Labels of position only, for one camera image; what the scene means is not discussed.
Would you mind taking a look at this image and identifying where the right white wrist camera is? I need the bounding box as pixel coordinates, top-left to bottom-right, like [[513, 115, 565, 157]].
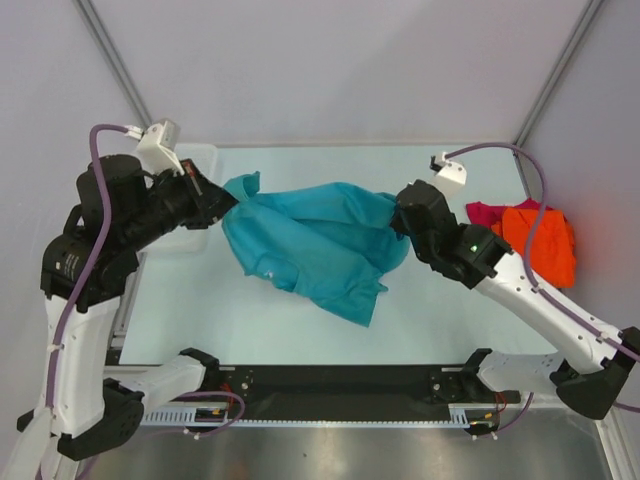
[[428, 152, 467, 200]]

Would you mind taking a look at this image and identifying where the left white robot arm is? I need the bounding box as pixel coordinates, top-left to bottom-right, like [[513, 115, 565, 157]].
[[40, 154, 236, 461]]

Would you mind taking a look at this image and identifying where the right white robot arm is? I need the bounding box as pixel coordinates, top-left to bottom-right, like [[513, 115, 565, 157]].
[[391, 180, 639, 420]]

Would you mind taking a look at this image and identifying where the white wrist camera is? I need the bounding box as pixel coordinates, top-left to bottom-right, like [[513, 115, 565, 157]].
[[124, 119, 184, 176], [428, 152, 467, 200]]

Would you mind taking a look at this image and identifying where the teal t shirt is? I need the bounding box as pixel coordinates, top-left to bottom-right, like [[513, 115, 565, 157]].
[[222, 172, 410, 327]]

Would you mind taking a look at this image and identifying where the orange folded t shirt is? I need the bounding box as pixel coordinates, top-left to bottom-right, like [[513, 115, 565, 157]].
[[491, 207, 576, 289]]

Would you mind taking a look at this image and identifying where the white plastic basket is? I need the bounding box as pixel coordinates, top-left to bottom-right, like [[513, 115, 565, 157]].
[[144, 143, 221, 255]]

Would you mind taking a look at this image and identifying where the white slotted cable duct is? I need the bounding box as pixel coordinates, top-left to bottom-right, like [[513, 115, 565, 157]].
[[142, 405, 498, 429]]

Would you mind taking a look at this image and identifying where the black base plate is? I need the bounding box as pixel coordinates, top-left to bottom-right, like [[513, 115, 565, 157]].
[[199, 365, 521, 412]]

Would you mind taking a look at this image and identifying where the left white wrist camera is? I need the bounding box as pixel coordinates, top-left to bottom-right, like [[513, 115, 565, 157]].
[[124, 119, 184, 176]]

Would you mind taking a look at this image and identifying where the magenta folded t shirt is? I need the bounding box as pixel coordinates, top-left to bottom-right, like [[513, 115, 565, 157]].
[[465, 198, 540, 227]]

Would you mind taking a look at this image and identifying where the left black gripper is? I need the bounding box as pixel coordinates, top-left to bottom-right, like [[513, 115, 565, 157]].
[[121, 157, 240, 250]]

